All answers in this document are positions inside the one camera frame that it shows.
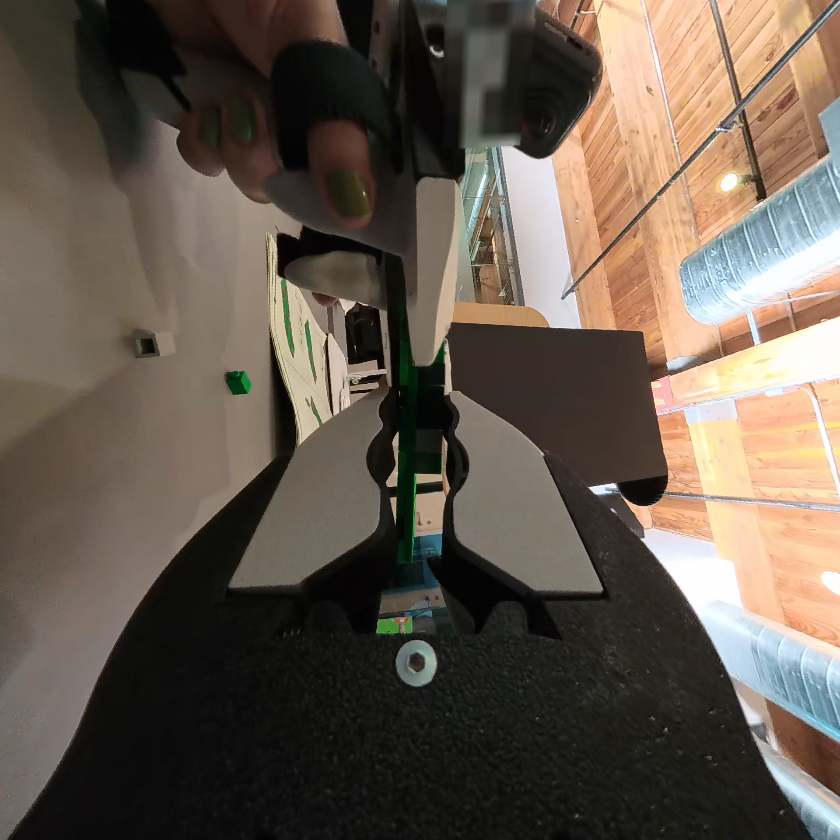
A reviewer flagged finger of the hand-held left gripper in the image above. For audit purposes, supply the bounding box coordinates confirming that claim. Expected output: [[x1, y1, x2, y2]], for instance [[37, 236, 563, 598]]
[[402, 176, 464, 368]]

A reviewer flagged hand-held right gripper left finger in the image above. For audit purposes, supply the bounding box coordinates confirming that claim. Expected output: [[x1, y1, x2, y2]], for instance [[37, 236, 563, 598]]
[[228, 387, 399, 592]]

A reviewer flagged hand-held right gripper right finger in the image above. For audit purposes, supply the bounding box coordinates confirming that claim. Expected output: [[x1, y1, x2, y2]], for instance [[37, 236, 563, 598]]
[[443, 390, 605, 599]]

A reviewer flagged green brick assembly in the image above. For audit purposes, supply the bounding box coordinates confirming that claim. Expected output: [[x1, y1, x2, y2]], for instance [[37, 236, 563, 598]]
[[386, 258, 452, 567]]

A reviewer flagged grey desk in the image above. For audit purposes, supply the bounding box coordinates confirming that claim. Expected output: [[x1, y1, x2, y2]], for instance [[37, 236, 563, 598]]
[[0, 0, 395, 840]]

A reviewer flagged person's left hand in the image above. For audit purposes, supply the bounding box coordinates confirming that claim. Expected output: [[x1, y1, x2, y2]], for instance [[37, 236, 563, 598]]
[[147, 0, 379, 229]]

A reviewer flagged black panel with wooden rim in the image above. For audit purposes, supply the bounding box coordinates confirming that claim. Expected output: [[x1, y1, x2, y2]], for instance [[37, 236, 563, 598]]
[[449, 301, 669, 508]]

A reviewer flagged building instruction booklet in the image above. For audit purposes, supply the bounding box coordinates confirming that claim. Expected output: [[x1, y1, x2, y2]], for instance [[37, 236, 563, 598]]
[[265, 232, 350, 448]]

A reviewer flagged small grey white brick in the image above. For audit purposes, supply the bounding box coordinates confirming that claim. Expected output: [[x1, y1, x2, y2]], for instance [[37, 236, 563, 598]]
[[130, 327, 175, 359]]

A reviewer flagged black ceiling rail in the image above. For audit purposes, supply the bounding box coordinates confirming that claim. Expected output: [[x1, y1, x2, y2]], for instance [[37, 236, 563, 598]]
[[560, 0, 840, 301]]

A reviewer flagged silver ventilation duct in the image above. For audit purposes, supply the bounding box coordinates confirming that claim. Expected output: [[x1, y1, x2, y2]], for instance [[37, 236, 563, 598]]
[[679, 156, 840, 327], [701, 599, 840, 739]]

